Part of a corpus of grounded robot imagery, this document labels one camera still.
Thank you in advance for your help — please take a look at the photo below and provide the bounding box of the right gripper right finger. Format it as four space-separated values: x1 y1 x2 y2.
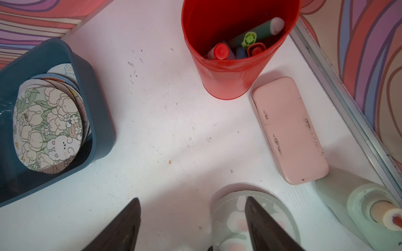
245 197 304 251

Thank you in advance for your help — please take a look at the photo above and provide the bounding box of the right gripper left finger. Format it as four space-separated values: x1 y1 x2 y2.
83 198 141 251

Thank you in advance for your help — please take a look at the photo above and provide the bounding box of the white green animal coaster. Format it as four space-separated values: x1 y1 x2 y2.
13 87 83 174

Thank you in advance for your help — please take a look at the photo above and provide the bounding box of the white floral green coaster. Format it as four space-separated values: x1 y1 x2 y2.
18 79 90 144

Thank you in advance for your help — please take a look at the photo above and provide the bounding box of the blue denim bear car coaster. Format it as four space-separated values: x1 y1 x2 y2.
31 73 80 93

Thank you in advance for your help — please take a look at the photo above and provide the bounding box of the white butterfly star coaster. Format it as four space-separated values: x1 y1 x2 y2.
47 63 77 85

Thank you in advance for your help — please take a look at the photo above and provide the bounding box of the teal plastic storage box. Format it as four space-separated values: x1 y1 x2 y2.
1 38 115 207

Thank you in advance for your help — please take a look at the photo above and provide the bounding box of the pale green small device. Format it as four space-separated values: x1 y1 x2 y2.
315 167 402 251

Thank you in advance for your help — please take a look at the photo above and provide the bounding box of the pink flat case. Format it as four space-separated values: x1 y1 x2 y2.
252 77 329 185

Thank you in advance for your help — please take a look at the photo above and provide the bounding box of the blue marker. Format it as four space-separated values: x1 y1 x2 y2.
236 47 248 60

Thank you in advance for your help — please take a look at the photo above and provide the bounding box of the green capped marker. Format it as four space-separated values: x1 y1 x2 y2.
227 17 285 49

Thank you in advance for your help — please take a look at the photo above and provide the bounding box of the red cup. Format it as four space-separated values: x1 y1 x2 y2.
182 0 302 100

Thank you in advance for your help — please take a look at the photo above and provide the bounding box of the red ring capped marker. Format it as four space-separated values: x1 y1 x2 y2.
247 42 267 58

